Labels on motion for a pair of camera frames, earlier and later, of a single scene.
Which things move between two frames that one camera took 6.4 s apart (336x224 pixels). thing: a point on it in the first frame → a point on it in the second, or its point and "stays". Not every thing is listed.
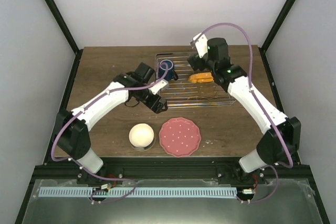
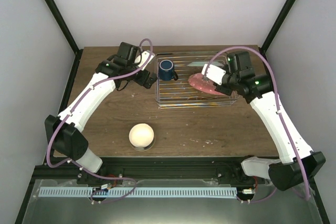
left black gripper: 156,109 → 142,80
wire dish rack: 187,87 stays
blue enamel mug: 170,74 stays
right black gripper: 195,63 → 224,91
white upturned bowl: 141,135 stays
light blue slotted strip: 98,192 stays
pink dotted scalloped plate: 180,137 → 198,80
